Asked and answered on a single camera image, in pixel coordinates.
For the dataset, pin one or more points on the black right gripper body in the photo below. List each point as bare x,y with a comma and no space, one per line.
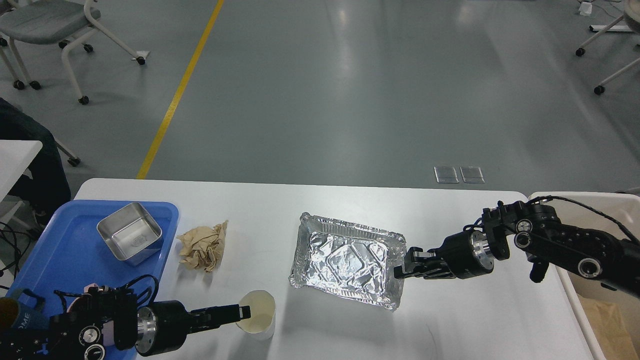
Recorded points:
467,255

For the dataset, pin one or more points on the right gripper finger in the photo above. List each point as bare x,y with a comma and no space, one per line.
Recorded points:
423,264

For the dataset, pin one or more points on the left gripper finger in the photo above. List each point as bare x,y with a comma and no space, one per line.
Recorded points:
212,318

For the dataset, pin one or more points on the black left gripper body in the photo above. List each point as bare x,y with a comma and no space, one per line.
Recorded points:
162,327

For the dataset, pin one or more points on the cream paper cup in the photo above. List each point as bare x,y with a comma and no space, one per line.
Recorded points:
262,307

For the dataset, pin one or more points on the brown paper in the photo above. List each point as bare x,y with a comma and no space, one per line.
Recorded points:
203,247

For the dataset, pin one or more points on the aluminium foil tray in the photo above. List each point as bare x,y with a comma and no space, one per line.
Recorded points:
348,260

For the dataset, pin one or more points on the stainless steel rectangular container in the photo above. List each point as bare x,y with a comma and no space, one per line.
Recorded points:
131,234

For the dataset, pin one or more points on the pink mug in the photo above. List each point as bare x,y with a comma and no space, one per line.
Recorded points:
88,292

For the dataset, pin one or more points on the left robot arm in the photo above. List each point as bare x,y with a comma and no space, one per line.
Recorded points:
126,317

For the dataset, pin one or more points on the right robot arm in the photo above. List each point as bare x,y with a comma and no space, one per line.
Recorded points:
538,231

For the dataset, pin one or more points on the right floor socket plate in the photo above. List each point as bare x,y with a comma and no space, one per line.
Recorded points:
472,174

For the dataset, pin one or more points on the floor socket plate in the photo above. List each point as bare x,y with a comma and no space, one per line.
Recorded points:
472,174
446,174

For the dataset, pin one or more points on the left floor socket plate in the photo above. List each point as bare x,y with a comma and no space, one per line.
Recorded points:
446,174

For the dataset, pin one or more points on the blue plastic tray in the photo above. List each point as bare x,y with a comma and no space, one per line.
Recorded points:
71,254

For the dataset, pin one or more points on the dark blue mug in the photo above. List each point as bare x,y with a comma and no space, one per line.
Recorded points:
16,315

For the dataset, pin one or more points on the beige waste bin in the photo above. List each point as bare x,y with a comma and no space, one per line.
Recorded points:
608,319

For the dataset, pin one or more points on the walking person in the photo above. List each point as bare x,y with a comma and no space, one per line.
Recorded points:
46,188

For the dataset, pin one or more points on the white side table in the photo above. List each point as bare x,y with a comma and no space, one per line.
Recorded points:
15,157

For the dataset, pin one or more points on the white power adapter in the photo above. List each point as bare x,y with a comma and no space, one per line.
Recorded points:
585,8

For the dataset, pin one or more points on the grey office chair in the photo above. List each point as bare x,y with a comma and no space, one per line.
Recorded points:
45,22

